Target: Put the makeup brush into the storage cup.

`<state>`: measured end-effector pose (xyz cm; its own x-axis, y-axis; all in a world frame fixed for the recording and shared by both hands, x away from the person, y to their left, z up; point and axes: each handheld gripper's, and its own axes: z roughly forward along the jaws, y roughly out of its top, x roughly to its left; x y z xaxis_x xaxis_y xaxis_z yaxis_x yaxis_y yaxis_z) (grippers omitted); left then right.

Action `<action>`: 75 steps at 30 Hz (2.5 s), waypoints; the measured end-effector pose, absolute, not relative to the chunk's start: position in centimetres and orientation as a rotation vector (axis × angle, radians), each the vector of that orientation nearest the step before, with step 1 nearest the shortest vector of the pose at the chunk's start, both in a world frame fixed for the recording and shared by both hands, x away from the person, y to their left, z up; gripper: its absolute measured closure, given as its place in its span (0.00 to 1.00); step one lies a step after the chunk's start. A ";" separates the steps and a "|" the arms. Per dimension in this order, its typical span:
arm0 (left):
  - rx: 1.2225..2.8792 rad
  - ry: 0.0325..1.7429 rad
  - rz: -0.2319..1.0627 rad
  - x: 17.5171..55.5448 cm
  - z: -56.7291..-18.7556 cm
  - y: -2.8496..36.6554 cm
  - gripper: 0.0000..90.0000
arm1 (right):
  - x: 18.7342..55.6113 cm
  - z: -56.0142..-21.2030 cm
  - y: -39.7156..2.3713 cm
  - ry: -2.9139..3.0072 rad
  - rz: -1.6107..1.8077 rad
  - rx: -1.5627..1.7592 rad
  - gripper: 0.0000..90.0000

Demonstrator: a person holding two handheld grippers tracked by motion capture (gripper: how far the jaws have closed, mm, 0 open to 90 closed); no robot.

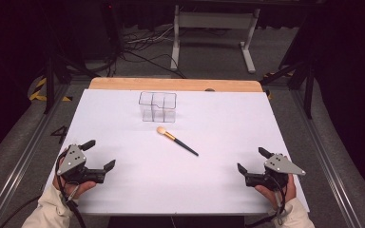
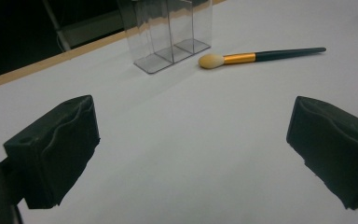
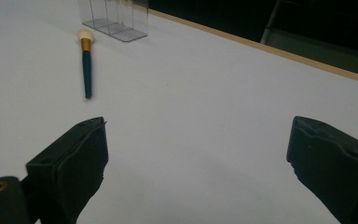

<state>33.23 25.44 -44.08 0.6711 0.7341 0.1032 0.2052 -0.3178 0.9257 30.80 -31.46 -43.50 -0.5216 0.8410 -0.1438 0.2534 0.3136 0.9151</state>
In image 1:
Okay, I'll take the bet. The black power strip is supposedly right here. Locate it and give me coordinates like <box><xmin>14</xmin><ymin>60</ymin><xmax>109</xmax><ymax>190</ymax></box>
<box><xmin>100</xmin><ymin>0</ymin><xmax>124</xmax><ymax>56</ymax></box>

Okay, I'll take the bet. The aluminium floor rail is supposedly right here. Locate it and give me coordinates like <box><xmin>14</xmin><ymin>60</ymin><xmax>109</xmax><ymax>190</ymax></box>
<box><xmin>288</xmin><ymin>89</ymin><xmax>364</xmax><ymax>228</ymax></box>
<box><xmin>0</xmin><ymin>83</ymin><xmax>72</xmax><ymax>228</ymax></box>

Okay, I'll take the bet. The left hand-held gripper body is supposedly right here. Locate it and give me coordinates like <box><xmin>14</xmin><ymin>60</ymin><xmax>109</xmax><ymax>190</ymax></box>
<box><xmin>56</xmin><ymin>144</ymin><xmax>106</xmax><ymax>185</ymax></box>

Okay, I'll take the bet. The bundle of floor cables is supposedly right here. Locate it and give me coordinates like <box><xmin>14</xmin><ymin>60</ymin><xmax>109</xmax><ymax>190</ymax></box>
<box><xmin>112</xmin><ymin>25</ymin><xmax>229</xmax><ymax>80</ymax></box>

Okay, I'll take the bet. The white table cover board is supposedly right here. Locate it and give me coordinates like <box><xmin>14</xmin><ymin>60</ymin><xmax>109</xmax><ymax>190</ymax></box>
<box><xmin>44</xmin><ymin>88</ymin><xmax>311</xmax><ymax>217</ymax></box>

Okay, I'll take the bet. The black metal stand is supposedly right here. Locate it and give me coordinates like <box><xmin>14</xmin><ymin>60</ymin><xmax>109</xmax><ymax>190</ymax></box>
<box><xmin>259</xmin><ymin>12</ymin><xmax>317</xmax><ymax>121</ymax></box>

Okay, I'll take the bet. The black tripod stand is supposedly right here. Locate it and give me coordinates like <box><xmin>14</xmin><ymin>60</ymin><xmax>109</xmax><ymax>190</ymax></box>
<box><xmin>42</xmin><ymin>0</ymin><xmax>102</xmax><ymax>116</ymax></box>

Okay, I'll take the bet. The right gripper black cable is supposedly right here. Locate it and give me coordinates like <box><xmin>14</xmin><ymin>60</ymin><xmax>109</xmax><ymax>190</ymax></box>
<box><xmin>244</xmin><ymin>175</ymin><xmax>289</xmax><ymax>228</ymax></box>

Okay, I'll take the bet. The person's right hand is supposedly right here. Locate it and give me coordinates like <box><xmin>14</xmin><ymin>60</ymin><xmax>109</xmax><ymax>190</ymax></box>
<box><xmin>255</xmin><ymin>174</ymin><xmax>298</xmax><ymax>210</ymax></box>

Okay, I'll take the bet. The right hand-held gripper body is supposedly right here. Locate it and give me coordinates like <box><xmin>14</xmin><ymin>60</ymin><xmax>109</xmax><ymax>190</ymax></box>
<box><xmin>245</xmin><ymin>153</ymin><xmax>307</xmax><ymax>192</ymax></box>

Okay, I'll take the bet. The wooden table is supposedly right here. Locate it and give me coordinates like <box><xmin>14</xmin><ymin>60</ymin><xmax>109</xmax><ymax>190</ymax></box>
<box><xmin>88</xmin><ymin>77</ymin><xmax>264</xmax><ymax>93</ymax></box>

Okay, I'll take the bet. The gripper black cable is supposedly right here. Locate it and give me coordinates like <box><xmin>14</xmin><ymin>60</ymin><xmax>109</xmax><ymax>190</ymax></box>
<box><xmin>0</xmin><ymin>148</ymin><xmax>87</xmax><ymax>228</ymax></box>
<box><xmin>244</xmin><ymin>175</ymin><xmax>289</xmax><ymax>228</ymax></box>

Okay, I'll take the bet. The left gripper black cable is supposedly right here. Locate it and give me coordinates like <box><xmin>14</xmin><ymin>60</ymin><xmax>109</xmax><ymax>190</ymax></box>
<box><xmin>0</xmin><ymin>148</ymin><xmax>87</xmax><ymax>228</ymax></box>

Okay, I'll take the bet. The person's left hand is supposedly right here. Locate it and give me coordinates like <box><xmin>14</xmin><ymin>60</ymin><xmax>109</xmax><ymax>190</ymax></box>
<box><xmin>51</xmin><ymin>174</ymin><xmax>97</xmax><ymax>200</ymax></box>

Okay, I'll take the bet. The white metal stand frame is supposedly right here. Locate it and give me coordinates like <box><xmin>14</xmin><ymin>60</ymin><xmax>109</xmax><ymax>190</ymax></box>
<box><xmin>169</xmin><ymin>4</ymin><xmax>261</xmax><ymax>75</ymax></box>

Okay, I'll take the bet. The makeup brush black handle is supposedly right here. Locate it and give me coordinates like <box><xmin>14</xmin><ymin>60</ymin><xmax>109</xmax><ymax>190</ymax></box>
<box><xmin>156</xmin><ymin>125</ymin><xmax>200</xmax><ymax>158</ymax></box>

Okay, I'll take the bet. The clear acrylic organizer box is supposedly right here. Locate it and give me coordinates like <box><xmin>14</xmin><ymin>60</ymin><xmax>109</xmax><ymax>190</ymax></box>
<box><xmin>138</xmin><ymin>90</ymin><xmax>178</xmax><ymax>124</ymax></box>

